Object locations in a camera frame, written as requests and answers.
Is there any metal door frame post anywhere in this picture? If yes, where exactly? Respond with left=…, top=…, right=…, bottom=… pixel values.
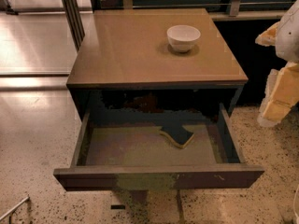
left=62, top=0, right=85, bottom=50

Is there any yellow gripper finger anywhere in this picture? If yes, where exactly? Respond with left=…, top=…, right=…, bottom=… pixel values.
left=255, top=22, right=279, bottom=47
left=257, top=62, right=299, bottom=127

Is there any white ceramic bowl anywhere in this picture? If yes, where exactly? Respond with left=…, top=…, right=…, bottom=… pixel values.
left=166, top=25, right=201, bottom=52

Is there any metal bar bottom left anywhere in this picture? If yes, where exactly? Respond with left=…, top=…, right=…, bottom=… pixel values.
left=0, top=196, right=30, bottom=221

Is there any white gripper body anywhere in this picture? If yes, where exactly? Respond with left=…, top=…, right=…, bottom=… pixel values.
left=275, top=0, right=299, bottom=63

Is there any dark blue yellow sponge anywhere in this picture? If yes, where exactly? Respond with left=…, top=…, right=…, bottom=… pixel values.
left=160, top=125, right=194, bottom=148

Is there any brown cabinet with counter top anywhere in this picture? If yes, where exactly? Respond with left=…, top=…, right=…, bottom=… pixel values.
left=66, top=8, right=248, bottom=119

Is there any open brown top drawer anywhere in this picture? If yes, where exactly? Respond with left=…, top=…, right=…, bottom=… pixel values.
left=53, top=106, right=264, bottom=191

